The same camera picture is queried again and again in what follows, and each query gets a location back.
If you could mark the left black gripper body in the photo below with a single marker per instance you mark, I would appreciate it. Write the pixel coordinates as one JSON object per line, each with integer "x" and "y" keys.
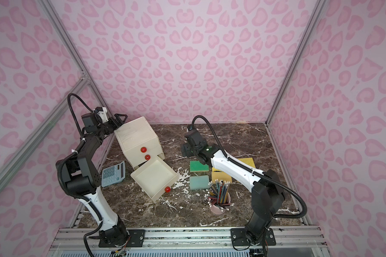
{"x": 114, "y": 120}

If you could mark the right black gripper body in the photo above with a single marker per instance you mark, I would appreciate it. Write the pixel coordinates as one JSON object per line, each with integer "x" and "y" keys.
{"x": 189, "y": 148}

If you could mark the green sponge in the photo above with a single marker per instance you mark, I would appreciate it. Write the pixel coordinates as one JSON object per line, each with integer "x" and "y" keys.
{"x": 196, "y": 166}

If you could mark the yellow porous sponge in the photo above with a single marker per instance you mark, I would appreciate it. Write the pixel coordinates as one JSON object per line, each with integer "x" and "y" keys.
{"x": 215, "y": 170}

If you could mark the light mint sponge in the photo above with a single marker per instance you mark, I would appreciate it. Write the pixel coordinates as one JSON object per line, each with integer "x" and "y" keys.
{"x": 199, "y": 182}

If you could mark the cream plastic drawer cabinet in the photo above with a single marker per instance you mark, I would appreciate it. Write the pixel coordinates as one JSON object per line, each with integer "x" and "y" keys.
{"x": 134, "y": 133}

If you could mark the cream bottom drawer red knob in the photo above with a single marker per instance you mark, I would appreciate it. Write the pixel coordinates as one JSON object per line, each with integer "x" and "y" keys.
{"x": 154, "y": 176}

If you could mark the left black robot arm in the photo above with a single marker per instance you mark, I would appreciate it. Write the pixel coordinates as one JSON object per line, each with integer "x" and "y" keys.
{"x": 79, "y": 178}

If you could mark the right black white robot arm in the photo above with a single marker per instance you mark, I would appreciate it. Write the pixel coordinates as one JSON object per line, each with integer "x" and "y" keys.
{"x": 267, "y": 192}

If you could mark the light blue calculator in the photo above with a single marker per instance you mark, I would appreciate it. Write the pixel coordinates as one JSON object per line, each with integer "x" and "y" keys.
{"x": 113, "y": 175}

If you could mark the bundle of coloured pencils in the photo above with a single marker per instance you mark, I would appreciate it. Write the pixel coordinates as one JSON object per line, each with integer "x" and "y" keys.
{"x": 217, "y": 193}

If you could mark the pink pencil cup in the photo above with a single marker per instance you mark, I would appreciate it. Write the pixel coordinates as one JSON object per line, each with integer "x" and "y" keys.
{"x": 221, "y": 209}

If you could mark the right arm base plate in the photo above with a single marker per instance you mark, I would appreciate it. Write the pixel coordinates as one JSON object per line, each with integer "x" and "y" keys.
{"x": 242, "y": 237}

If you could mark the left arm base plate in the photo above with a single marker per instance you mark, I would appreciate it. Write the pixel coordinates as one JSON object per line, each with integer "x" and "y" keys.
{"x": 116, "y": 238}

